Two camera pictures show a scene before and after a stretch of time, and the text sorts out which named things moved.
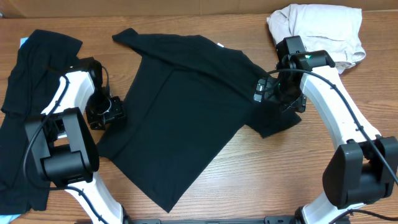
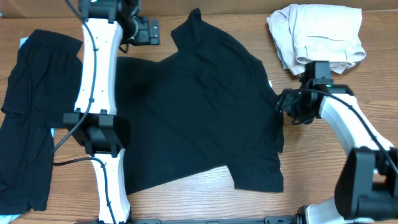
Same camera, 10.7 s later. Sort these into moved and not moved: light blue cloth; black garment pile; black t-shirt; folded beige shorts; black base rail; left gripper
Moved: left gripper; black t-shirt
Not moved: black base rail; folded beige shorts; light blue cloth; black garment pile
